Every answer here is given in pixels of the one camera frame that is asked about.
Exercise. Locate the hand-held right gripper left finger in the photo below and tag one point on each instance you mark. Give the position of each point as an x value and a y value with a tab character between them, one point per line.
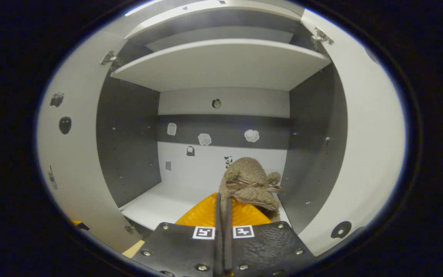
179	250

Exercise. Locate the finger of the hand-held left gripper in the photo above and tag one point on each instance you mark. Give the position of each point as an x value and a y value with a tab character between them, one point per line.
81	224

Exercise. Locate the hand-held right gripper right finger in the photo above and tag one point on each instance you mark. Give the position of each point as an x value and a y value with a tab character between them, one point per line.
267	250

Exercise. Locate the white cabinet door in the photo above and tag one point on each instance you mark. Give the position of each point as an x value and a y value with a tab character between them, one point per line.
79	173
371	154

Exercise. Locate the brown fuzzy shoe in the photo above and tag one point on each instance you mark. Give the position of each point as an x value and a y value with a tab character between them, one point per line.
250	177

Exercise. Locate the white shoe cabinet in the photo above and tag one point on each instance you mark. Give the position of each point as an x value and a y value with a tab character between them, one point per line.
129	134

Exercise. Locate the white cabinet floor board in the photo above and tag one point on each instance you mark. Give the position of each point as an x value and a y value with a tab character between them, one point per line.
160	204

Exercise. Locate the metal door hinge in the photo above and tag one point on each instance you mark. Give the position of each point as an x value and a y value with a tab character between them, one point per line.
321	37
110	58

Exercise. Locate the wide white cabinet shelf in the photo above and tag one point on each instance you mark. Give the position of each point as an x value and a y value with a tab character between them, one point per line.
221	65

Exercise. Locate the narrow white cabinet shelf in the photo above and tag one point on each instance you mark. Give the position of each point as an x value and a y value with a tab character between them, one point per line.
214	38

